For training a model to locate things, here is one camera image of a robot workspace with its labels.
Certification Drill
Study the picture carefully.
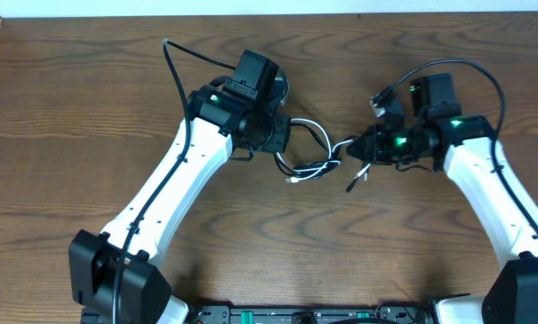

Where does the black USB cable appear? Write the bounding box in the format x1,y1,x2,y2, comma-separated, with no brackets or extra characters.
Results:
273,121,364,194

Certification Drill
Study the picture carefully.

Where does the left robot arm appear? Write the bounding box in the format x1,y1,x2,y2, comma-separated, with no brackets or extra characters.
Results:
68,50,290,323

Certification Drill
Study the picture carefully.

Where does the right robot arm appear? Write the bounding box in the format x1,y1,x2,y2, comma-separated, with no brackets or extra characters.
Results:
346,74,538,323

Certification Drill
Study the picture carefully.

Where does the left camera cable black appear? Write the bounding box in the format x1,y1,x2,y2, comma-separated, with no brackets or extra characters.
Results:
103,39,235,323

